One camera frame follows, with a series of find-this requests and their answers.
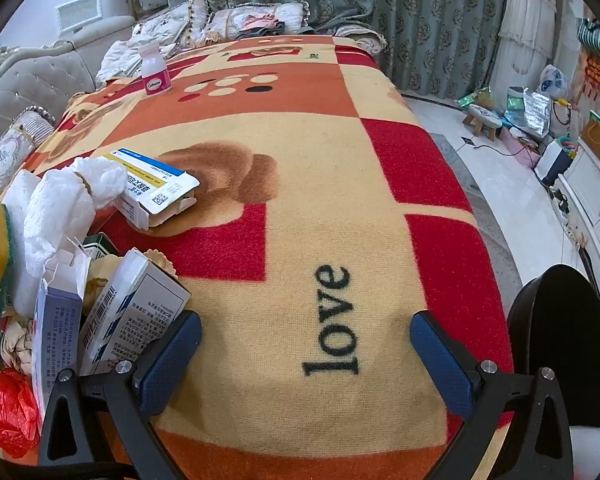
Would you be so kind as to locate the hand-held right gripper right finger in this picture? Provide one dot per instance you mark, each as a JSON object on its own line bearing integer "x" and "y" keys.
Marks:
{"x": 440, "y": 365}

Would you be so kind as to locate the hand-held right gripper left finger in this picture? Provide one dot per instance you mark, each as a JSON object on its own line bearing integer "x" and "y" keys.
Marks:
{"x": 175, "y": 360}

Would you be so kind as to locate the black trash bin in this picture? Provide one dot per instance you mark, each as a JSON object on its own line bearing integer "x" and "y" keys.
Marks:
{"x": 555, "y": 330}

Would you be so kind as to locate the blue yellow white medicine box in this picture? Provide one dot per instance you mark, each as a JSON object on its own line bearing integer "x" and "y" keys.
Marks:
{"x": 150, "y": 180}

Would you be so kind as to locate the beige paper cupcake liner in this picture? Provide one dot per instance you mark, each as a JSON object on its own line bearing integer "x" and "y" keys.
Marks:
{"x": 17, "y": 342}
{"x": 162, "y": 262}

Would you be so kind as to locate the white purple medicine box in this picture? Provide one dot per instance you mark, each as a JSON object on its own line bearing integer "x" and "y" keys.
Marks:
{"x": 55, "y": 320}

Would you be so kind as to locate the red plastic bag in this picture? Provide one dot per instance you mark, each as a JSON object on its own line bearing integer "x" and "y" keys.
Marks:
{"x": 7, "y": 410}

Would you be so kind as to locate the crumpled white tissue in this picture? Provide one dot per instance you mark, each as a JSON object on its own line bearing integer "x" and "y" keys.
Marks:
{"x": 60, "y": 210}

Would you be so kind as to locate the printed checked blanket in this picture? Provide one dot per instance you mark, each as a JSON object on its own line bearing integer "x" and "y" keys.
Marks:
{"x": 305, "y": 185}

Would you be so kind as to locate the white tv cabinet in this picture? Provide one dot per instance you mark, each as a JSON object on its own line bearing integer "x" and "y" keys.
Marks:
{"x": 597, "y": 200}

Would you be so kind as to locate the white cooler box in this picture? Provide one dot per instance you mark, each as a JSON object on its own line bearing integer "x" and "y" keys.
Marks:
{"x": 552, "y": 165}

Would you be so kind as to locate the small wooden stool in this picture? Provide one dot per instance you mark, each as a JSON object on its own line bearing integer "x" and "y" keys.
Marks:
{"x": 482, "y": 117}

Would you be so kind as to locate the grey fringed pillow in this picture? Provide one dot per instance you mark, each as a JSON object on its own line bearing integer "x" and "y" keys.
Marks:
{"x": 12, "y": 152}

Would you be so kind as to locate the green gift bag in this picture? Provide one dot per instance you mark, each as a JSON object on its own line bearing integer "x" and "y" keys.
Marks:
{"x": 514, "y": 102}

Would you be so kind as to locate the silver insulated bag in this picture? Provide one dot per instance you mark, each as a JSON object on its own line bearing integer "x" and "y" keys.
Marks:
{"x": 537, "y": 110}

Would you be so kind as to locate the pink and white bottle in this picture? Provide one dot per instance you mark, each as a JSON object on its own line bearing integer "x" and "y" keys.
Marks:
{"x": 155, "y": 72}

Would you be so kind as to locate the crumpled white cloth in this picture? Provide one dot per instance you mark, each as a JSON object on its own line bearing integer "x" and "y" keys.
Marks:
{"x": 125, "y": 57}

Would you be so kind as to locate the white blue plastic bag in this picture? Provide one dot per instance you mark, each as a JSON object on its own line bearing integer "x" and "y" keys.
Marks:
{"x": 554, "y": 80}

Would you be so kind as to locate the grey tufted sofa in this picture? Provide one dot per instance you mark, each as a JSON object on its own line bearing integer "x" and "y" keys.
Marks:
{"x": 35, "y": 75}

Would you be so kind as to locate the red hanging decoration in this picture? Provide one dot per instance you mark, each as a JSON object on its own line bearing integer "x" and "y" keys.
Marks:
{"x": 595, "y": 77}

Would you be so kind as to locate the embroidered beige pillow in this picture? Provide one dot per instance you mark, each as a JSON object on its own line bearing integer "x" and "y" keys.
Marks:
{"x": 172, "y": 22}

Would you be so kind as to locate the rolled patterned blanket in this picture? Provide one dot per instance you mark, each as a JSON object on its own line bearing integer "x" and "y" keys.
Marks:
{"x": 350, "y": 37}

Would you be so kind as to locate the green patterned curtain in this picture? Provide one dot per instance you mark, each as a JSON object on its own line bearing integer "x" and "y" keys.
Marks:
{"x": 420, "y": 20}

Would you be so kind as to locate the pink floral pillow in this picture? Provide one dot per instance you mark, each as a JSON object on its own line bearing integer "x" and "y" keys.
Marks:
{"x": 255, "y": 20}

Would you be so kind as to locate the white lace curtain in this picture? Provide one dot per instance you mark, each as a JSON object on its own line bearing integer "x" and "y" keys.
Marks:
{"x": 527, "y": 10}

